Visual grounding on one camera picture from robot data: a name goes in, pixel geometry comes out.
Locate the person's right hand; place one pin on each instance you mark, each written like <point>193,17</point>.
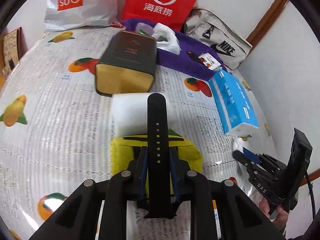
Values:
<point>280,217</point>

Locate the fruit print tablecloth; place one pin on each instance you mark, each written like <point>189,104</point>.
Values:
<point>62,130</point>

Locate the small fruit print packet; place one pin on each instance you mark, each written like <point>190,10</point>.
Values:
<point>208,61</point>

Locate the blue tissue pack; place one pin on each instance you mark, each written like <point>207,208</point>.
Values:
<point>230,97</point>

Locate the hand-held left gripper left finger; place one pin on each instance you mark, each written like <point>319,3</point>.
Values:
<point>142,172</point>

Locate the person's right forearm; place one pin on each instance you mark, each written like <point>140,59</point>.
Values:
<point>300,235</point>

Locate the patterned cardboard box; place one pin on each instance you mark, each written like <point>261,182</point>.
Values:
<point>11,50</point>

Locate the dark green gold box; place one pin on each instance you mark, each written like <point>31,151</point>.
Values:
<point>125,55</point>

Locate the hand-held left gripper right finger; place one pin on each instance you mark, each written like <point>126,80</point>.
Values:
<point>174,177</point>

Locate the white sponge block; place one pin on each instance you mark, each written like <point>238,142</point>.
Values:
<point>127,115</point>

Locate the grey waist bag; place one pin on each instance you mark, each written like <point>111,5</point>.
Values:
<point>225,37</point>

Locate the white plastic shopping bag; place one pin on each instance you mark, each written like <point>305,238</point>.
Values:
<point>82,10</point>

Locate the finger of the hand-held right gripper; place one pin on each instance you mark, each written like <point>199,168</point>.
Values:
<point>252,156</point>
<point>243,160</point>

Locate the sheer organza pouch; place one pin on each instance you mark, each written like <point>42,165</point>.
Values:
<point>143,28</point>

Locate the white tissue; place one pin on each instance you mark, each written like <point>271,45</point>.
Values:
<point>166,36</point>

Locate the purple cloth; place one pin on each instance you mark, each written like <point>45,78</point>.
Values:
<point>175,60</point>

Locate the wooden door frame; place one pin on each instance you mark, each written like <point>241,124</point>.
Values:
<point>270,15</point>

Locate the red paper bag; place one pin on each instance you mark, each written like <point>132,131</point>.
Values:
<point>162,5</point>

